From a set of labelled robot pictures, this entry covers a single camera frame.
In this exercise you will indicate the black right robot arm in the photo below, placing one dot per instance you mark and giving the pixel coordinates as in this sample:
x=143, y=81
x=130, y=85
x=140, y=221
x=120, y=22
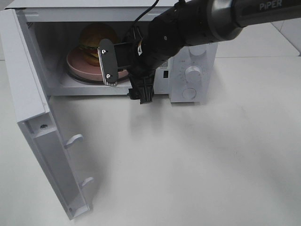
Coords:
x=187, y=23

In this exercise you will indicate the white timer knob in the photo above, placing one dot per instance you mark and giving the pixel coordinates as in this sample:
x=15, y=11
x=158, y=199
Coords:
x=193, y=74

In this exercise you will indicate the round white door release button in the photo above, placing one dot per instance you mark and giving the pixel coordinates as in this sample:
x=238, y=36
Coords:
x=189, y=93

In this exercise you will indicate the white microwave door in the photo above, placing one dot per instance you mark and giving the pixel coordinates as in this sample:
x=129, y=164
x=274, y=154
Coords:
x=34, y=115

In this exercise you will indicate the burger with sesame bun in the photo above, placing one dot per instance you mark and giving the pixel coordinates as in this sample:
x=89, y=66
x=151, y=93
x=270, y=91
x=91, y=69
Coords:
x=90, y=38

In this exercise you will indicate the upper white power knob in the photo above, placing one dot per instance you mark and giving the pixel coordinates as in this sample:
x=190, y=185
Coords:
x=197, y=50

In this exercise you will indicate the pink round plate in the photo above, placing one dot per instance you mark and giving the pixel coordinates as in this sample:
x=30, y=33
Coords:
x=84, y=65

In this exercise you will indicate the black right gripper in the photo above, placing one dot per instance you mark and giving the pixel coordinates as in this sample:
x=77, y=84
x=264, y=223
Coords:
x=138, y=54

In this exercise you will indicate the white microwave oven body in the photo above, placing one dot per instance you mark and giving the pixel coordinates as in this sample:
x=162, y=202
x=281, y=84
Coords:
x=56, y=25

